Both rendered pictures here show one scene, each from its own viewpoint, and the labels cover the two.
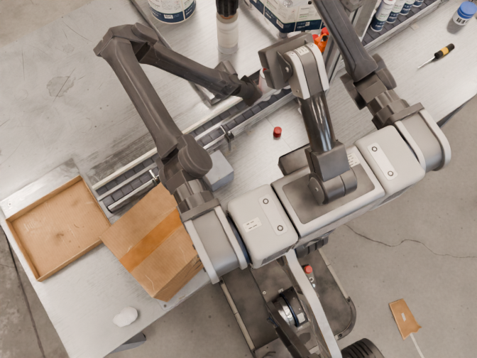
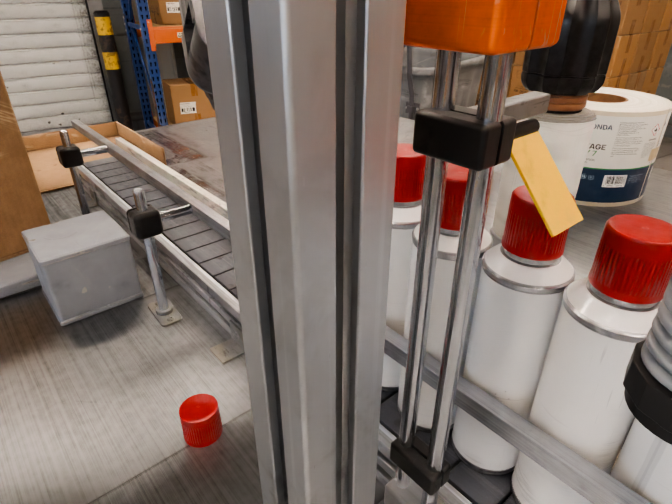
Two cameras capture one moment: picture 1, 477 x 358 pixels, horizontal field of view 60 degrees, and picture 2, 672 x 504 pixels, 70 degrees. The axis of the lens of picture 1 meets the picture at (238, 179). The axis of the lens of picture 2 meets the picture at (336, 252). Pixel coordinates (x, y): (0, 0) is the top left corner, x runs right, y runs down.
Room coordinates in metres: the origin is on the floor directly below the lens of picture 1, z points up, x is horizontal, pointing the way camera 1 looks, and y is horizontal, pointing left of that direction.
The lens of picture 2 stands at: (0.81, -0.45, 1.19)
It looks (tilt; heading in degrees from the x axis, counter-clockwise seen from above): 30 degrees down; 86
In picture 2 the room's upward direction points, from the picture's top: straight up
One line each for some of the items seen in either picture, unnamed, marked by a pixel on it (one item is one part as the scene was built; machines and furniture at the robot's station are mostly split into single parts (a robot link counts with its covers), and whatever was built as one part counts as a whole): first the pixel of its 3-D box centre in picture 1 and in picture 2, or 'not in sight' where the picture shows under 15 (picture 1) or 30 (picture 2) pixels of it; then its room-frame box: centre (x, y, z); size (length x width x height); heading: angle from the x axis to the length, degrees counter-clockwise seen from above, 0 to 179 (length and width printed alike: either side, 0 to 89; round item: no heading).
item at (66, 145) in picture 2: (156, 181); (91, 178); (0.48, 0.29, 0.91); 0.07 x 0.03 x 0.16; 36
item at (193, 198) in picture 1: (195, 203); not in sight; (0.24, 0.09, 1.45); 0.09 x 0.08 x 0.12; 117
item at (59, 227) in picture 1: (60, 226); (82, 152); (0.32, 0.63, 0.85); 0.30 x 0.26 x 0.04; 126
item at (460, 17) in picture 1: (464, 13); not in sight; (1.29, -0.96, 0.87); 0.07 x 0.07 x 0.07
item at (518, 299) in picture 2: not in sight; (510, 340); (0.94, -0.22, 0.98); 0.05 x 0.05 x 0.20
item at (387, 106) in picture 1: (390, 112); not in sight; (0.48, -0.35, 1.45); 0.09 x 0.08 x 0.12; 117
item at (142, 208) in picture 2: (226, 137); (169, 248); (0.65, 0.05, 0.91); 0.07 x 0.03 x 0.16; 36
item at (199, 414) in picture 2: (277, 131); (200, 419); (0.71, -0.15, 0.85); 0.03 x 0.03 x 0.03
